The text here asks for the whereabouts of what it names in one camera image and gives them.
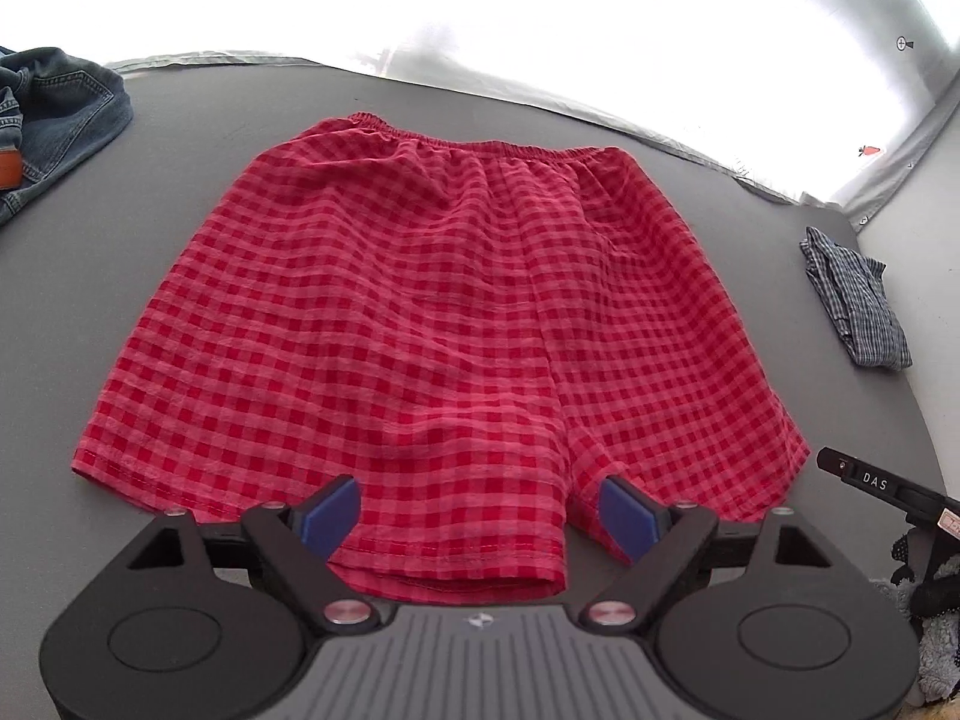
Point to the dark fuzzy cloth pile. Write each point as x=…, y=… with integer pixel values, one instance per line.
x=924, y=589

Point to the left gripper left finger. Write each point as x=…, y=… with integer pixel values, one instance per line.
x=293, y=543

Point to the white printed curtain sheet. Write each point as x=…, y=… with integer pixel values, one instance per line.
x=830, y=101

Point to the blue denim jeans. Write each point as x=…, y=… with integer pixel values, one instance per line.
x=57, y=112

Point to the red checked shorts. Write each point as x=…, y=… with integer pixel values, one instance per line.
x=478, y=333

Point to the folded blue plaid shirt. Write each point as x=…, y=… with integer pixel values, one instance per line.
x=851, y=289

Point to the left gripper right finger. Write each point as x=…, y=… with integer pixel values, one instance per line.
x=667, y=548

